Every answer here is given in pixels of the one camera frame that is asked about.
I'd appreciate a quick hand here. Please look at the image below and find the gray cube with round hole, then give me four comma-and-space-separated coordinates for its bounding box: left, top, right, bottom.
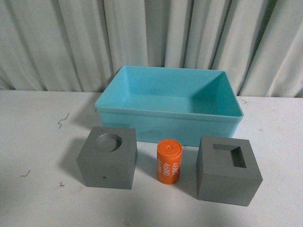
76, 127, 138, 190

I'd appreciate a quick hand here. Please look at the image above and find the gray cube with rectangular slot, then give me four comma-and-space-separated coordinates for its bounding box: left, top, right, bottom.
196, 136, 263, 206

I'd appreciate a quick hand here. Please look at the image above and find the blue plastic box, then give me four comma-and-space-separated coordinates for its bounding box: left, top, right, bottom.
95, 66, 243, 147

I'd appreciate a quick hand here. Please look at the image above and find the orange cylinder part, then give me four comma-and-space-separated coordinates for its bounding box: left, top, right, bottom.
157, 139, 183, 184

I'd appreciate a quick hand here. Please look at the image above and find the white pleated curtain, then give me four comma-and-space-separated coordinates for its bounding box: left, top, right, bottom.
0, 0, 303, 97

